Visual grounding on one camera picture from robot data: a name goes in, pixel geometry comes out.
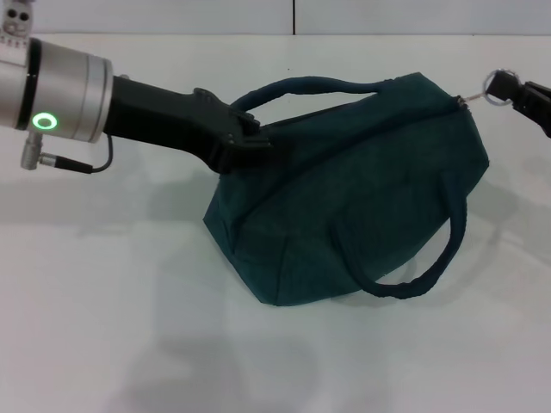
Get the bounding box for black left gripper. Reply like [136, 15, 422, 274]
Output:
[101, 74, 276, 176]

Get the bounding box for dark teal fabric bag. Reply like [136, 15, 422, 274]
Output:
[201, 67, 521, 307]

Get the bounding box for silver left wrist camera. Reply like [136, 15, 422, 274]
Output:
[0, 0, 36, 49]

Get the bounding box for black cable with silver plug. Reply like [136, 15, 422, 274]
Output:
[18, 132, 115, 176]

